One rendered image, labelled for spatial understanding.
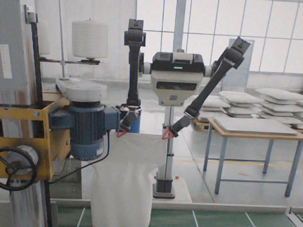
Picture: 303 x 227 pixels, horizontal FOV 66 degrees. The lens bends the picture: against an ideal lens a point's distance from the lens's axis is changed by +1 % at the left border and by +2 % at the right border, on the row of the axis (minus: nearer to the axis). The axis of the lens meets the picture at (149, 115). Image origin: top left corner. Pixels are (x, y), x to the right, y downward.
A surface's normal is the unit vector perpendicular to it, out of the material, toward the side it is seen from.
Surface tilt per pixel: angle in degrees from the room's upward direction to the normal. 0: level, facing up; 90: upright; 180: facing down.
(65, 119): 90
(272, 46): 90
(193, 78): 40
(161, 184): 90
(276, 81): 90
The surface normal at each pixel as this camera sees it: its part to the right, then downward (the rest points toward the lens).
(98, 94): 0.72, 0.25
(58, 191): 0.03, 0.29
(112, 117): 0.43, 0.28
